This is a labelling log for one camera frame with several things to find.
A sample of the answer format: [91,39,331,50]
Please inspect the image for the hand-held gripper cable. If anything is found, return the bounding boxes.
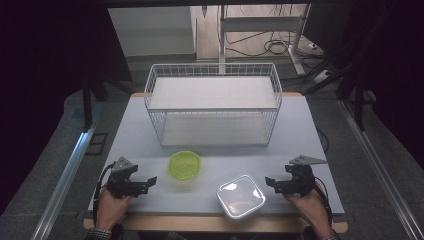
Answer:
[92,162,117,228]
[312,175,334,228]

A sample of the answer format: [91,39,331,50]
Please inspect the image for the left hand-held gripper cable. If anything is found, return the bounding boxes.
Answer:
[92,162,117,228]

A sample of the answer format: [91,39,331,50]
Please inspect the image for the white wire shelf rack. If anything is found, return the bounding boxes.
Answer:
[143,62,284,149]

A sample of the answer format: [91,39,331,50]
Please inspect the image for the dark curtain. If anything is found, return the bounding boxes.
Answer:
[308,0,424,161]
[0,0,133,216]

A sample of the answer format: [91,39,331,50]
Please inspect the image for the black tripod legs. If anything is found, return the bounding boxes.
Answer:
[299,61,355,96]

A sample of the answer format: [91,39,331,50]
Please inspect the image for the white power strip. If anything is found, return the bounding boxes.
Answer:
[312,69,334,85]

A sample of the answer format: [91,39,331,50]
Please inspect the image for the clear square lidded container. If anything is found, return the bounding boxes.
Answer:
[216,173,267,224]

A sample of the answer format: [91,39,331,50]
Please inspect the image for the green lidded plastic container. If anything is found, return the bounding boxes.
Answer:
[167,150,202,182]

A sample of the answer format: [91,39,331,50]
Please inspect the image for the black floor frame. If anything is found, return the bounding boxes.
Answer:
[84,132,110,156]

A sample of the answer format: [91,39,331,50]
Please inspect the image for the thin black table cable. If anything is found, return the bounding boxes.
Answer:
[315,127,331,155]

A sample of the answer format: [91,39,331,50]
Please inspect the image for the black floor cables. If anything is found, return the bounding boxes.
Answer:
[225,30,323,59]

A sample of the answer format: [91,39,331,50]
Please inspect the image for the right hand-held gripper cable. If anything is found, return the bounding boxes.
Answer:
[312,175,334,228]

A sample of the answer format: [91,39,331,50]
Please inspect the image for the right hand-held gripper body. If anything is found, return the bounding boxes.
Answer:
[285,154,329,198]

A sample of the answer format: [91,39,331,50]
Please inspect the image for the person's left hand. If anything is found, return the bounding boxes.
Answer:
[95,187,135,233]

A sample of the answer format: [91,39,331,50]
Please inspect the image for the aluminium floor rail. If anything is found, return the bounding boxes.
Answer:
[30,122,102,240]
[337,99,424,240]

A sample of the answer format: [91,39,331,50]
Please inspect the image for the person's right hand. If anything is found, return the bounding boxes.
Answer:
[284,185,335,240]

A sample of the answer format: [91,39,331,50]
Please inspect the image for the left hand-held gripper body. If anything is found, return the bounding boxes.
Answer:
[106,156,142,200]

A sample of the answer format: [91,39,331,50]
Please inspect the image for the white cabinet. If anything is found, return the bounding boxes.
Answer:
[107,6,196,58]

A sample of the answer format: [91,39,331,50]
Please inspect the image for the white desk frame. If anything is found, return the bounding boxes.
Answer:
[217,3,312,76]

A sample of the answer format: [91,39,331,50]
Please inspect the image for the black stand leg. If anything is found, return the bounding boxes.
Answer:
[81,75,109,132]
[352,75,368,132]

